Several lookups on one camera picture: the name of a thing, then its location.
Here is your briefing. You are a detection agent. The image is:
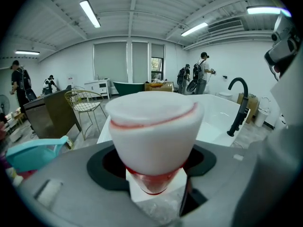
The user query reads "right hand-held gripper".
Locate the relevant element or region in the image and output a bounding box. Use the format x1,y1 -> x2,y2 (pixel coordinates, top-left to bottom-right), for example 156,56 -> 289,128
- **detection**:
264,10 -> 303,132

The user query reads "red bottle with white cap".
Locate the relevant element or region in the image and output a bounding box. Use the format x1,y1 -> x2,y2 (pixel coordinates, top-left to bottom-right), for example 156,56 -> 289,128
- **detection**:
105,91 -> 205,196

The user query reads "dark wooden vanity cabinet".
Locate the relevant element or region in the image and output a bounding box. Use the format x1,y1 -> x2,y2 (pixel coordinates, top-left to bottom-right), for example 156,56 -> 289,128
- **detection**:
23,88 -> 83,140

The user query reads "teal spray bottle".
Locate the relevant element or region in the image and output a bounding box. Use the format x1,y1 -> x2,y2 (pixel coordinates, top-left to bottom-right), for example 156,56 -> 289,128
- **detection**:
6,135 -> 70,174

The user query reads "white bathtub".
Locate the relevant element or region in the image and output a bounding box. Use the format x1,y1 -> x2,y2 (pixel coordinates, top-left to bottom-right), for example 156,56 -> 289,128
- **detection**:
97,93 -> 251,148

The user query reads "window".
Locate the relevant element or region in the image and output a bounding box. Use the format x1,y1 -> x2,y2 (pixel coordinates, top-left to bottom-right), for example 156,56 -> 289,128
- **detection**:
151,56 -> 164,80

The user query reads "green bathtub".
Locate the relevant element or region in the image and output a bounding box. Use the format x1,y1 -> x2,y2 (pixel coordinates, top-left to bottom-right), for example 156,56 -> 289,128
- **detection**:
113,81 -> 146,96

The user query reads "ceiling air vent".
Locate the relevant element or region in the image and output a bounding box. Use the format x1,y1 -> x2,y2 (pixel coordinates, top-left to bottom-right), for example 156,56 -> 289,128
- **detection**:
206,18 -> 244,34

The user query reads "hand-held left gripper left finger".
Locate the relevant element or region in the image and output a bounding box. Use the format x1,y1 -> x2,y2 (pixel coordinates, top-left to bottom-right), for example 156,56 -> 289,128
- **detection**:
20,141 -> 182,227

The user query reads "standing fan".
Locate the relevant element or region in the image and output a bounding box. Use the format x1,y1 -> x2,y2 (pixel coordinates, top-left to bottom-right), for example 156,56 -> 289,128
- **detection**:
0,94 -> 11,118

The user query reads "grey roller blind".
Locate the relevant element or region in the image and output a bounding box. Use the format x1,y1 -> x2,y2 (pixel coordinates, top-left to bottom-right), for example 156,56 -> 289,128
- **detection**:
151,43 -> 165,58
131,41 -> 149,84
93,42 -> 128,83

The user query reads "ceiling tube light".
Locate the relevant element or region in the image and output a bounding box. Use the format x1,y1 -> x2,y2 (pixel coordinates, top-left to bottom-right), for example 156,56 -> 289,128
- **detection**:
14,50 -> 41,56
79,0 -> 102,29
246,6 -> 282,15
180,22 -> 209,37

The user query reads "cardboard box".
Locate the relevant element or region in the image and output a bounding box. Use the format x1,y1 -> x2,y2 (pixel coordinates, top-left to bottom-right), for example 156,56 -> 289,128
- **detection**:
144,81 -> 175,94
237,93 -> 259,124

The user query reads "black bathtub faucet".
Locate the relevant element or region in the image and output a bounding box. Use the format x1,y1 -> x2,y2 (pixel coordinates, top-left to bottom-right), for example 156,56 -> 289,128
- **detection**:
226,77 -> 250,137

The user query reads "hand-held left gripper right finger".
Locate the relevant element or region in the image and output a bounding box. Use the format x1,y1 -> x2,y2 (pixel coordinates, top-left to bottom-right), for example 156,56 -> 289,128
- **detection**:
179,126 -> 289,227

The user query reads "white vanity cabinet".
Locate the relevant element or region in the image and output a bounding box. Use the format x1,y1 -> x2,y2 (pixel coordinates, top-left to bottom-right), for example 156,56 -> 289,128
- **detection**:
84,79 -> 112,100

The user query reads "gold wire chair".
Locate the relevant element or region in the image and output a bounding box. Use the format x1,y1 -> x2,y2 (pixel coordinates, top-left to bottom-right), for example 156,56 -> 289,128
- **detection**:
64,90 -> 107,141

